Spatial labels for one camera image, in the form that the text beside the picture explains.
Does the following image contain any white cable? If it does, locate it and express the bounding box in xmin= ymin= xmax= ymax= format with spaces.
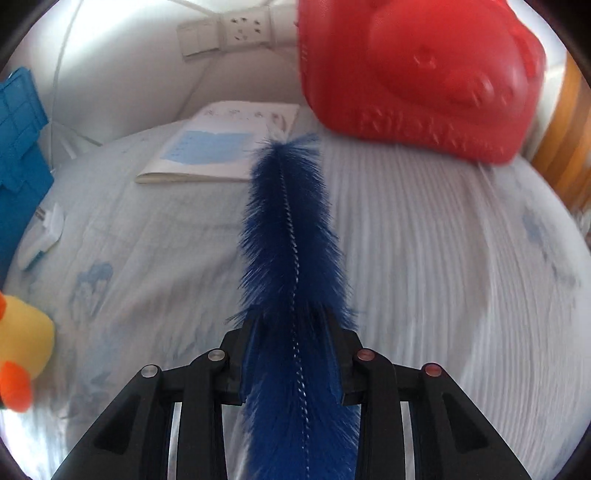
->
xmin=43 ymin=0 xmax=95 ymax=172

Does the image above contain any red plastic carry case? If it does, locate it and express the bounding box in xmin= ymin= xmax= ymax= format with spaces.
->
xmin=295 ymin=0 xmax=548 ymax=165

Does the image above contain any yellow duck plush toy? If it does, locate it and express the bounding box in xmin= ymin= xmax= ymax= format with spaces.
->
xmin=0 ymin=291 xmax=57 ymax=412

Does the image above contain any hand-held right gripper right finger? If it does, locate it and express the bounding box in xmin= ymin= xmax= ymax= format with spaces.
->
xmin=323 ymin=318 xmax=533 ymax=480

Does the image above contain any white and blue booklet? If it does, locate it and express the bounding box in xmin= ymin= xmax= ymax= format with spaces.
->
xmin=135 ymin=102 xmax=301 ymax=184

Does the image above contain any dark blue feather wand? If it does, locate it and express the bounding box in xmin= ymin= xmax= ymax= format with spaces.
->
xmin=235 ymin=133 xmax=362 ymax=480

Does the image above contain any white wall switch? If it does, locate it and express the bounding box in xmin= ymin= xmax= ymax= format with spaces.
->
xmin=177 ymin=20 xmax=228 ymax=59

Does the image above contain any wooden headboard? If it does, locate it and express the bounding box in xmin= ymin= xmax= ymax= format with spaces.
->
xmin=530 ymin=58 xmax=591 ymax=210

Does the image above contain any white charger plug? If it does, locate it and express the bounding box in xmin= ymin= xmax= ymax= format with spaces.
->
xmin=18 ymin=205 xmax=66 ymax=272

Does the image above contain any blue plastic storage bin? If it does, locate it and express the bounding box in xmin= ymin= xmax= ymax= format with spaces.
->
xmin=0 ymin=67 xmax=55 ymax=283

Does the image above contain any white wall socket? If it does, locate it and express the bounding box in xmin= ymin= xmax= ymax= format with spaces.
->
xmin=221 ymin=9 xmax=279 ymax=51

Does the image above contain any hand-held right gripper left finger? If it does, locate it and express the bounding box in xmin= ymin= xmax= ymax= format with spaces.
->
xmin=51 ymin=318 xmax=257 ymax=480

